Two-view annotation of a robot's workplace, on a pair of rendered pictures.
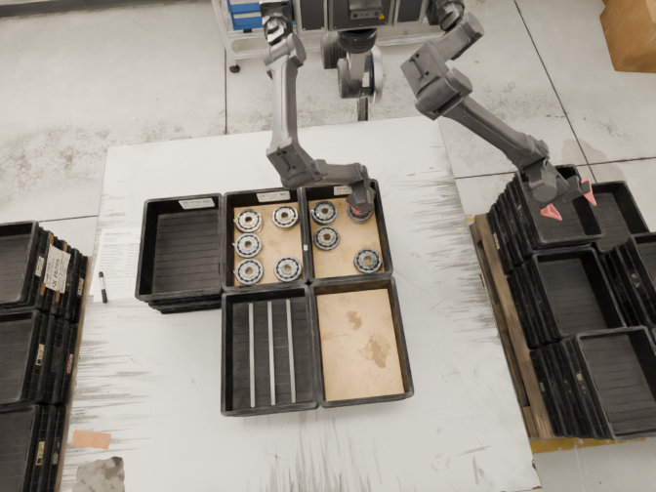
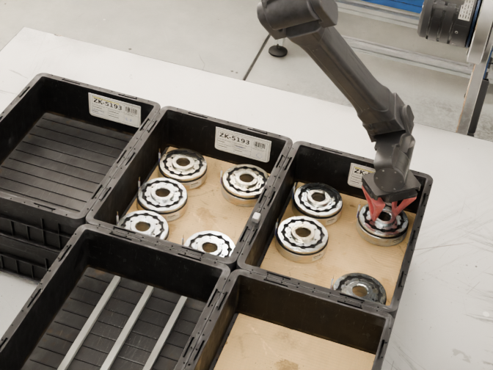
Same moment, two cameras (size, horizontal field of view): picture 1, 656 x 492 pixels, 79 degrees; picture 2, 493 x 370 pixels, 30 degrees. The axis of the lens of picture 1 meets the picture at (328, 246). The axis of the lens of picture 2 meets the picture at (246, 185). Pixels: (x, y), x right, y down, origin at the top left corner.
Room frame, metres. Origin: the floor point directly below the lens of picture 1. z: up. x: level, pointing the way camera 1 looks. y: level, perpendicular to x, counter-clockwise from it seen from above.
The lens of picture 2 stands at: (-0.64, -0.29, 2.14)
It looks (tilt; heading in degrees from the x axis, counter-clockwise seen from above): 41 degrees down; 18
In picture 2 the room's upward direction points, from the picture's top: 6 degrees clockwise
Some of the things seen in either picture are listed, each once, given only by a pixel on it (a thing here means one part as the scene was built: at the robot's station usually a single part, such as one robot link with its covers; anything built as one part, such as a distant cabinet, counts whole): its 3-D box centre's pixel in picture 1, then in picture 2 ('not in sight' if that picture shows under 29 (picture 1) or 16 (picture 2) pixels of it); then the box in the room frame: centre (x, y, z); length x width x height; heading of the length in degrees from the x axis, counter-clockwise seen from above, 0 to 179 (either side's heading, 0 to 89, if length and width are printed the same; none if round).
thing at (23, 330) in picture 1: (21, 361); not in sight; (0.32, 1.47, 0.31); 0.40 x 0.30 x 0.34; 4
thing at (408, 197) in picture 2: not in sight; (392, 199); (0.78, -0.14, 0.91); 0.07 x 0.07 x 0.09; 43
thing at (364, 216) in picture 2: (359, 209); (383, 218); (0.77, -0.13, 0.86); 0.10 x 0.10 x 0.01
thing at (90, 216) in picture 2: (264, 236); (195, 181); (0.64, 0.23, 0.92); 0.40 x 0.30 x 0.02; 3
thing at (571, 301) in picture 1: (558, 300); not in sight; (0.51, -1.13, 0.31); 0.40 x 0.30 x 0.34; 4
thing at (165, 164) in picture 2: (248, 220); (183, 164); (0.74, 0.31, 0.86); 0.10 x 0.10 x 0.01
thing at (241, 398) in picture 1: (269, 348); (111, 346); (0.24, 0.21, 0.87); 0.40 x 0.30 x 0.11; 3
